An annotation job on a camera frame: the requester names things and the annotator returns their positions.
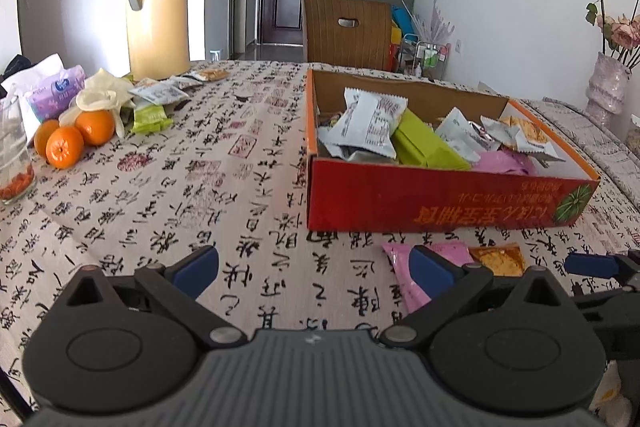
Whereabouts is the calligraphy print tablecloth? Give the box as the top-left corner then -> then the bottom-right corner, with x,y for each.
1,63 -> 639,426

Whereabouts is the red cardboard pumpkin box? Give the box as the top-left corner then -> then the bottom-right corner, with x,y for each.
306,69 -> 600,232

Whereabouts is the drinking glass with goji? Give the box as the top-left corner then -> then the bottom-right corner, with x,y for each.
0,95 -> 36,205

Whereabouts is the orange cracker snack packet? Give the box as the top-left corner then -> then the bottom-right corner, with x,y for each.
469,244 -> 525,277

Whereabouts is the metal wire storage cart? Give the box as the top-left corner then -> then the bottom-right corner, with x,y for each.
396,34 -> 451,80

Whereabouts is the folded pink grey cloth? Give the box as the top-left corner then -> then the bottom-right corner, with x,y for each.
523,98 -> 639,209

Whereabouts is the white barcode snack packet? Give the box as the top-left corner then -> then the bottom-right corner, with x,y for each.
129,82 -> 190,106

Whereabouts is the purple tissue pack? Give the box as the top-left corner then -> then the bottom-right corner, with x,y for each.
1,54 -> 86,142

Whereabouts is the pink textured flower vase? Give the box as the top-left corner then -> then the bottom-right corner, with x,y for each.
586,52 -> 631,128

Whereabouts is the brown wooden chair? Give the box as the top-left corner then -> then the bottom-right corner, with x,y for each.
303,0 -> 392,70

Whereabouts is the small green snack packet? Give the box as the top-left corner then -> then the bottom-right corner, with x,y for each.
131,103 -> 172,134

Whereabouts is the long green snack bar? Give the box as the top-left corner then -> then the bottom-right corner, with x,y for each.
390,108 -> 472,171

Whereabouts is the rear orange mandarin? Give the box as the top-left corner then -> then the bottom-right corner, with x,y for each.
75,110 -> 115,146

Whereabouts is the yellow thermos jug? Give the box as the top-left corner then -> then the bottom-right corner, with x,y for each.
127,0 -> 190,80

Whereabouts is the dried pink rose bouquet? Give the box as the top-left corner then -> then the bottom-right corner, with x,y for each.
578,0 -> 640,70

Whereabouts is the pink snack packet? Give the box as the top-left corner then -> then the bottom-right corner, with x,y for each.
382,242 -> 474,313

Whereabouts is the orange mandarin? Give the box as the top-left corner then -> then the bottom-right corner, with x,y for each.
75,110 -> 115,146
32,119 -> 60,159
46,126 -> 85,169

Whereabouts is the white cracker snack packet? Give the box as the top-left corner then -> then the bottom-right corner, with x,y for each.
480,116 -> 563,161

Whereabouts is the cream artificial flower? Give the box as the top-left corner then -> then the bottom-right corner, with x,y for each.
58,69 -> 134,139

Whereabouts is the front orange mandarin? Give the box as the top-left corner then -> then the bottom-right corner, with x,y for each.
46,126 -> 85,169

